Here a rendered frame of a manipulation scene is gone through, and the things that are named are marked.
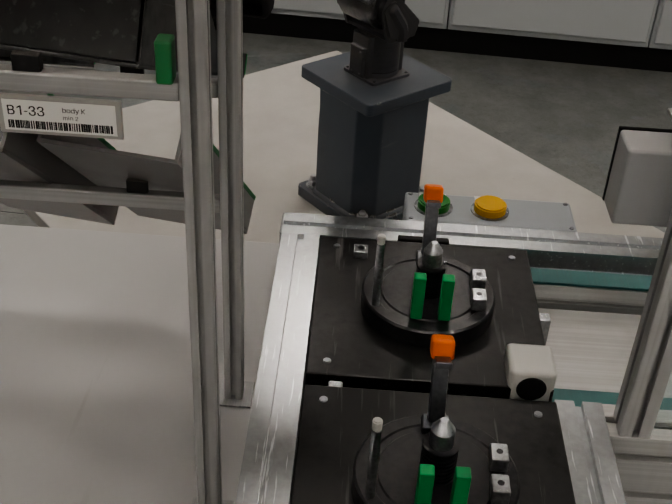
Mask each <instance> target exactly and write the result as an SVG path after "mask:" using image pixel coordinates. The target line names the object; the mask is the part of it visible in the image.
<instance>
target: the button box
mask: <svg viewBox="0 0 672 504"><path fill-rule="evenodd" d="M421 194H423V193H422V192H419V193H412V192H407V193H406V194H405V199H404V208H403V218H402V220H405V221H420V222H424V217H425V212H423V211H421V210H420V209H419V208H418V197H419V196H420V195H421ZM444 195H446V194H444ZM446 196H447V197H448V198H449V199H450V208H449V210H448V211H447V212H446V213H443V214H439V215H438V223H449V224H464V225H479V226H494V227H508V228H523V229H538V230H552V231H567V232H577V229H576V226H575V222H574V218H573V215H572V211H571V207H570V205H569V203H560V202H545V201H530V200H516V199H502V200H504V201H505V202H506V204H507V209H506V214H505V215H504V216H502V217H500V218H486V217H483V216H480V215H478V214H477V213H476V212H475V211H474V203H475V200H476V199H477V198H479V197H481V196H474V197H471V196H457V195H446Z"/></svg>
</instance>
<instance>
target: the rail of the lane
mask: <svg viewBox="0 0 672 504"><path fill-rule="evenodd" d="M423 229H424V222H420V221H405V220H391V219H376V218H361V217H347V216H332V215H317V214H303V213H288V212H285V213H283V215H282V221H281V227H280V232H279V246H280V241H281V235H282V233H294V234H297V239H304V234H309V235H320V238H321V236H328V237H343V238H357V239H372V240H377V238H378V235H379V234H384V235H386V241H401V242H416V243H422V241H423ZM436 241H437V242H438V243H439V244H445V245H459V246H474V247H489V248H503V249H518V250H527V253H528V258H529V263H530V268H539V269H554V270H568V271H583V272H597V273H612V274H626V275H641V276H653V273H654V270H655V266H656V263H657V259H658V256H659V252H660V249H661V245H662V242H663V238H655V237H640V236H626V235H611V234H596V233H582V232H567V231H552V230H538V229H523V228H508V227H494V226H479V225H464V224H449V223H438V226H437V237H436Z"/></svg>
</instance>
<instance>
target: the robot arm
mask: <svg viewBox="0 0 672 504"><path fill-rule="evenodd" d="M274 1H275V0H242V6H243V16H246V17H253V18H261V19H266V18H267V17H268V16H269V15H270V14H271V12H272V10H273V8H274ZM337 3H338V4H339V6H340V8H341V10H342V11H343V14H344V18H345V22H346V23H348V24H352V25H354V26H356V27H358V29H354V35H353V42H352V43H351V51H350V64H349V65H345V66H344V70H345V71H346V72H348V73H350V74H352V75H353V76H355V77H357V78H359V79H360V80H362V81H364V82H365V83H367V84H369V85H371V86H379V85H382V84H385V83H389V82H392V81H395V80H398V79H402V78H405V77H408V76H409V75H410V72H409V71H407V70H405V69H403V68H402V62H403V51H404V42H406V41H407V39H408V38H410V37H413V36H415V33H416V30H417V28H418V25H419V19H418V18H417V17H416V15H415V14H414V13H413V12H412V11H411V10H410V8H409V7H408V6H407V5H406V4H405V0H337ZM209 4H210V11H211V15H212V19H213V22H216V0H209Z"/></svg>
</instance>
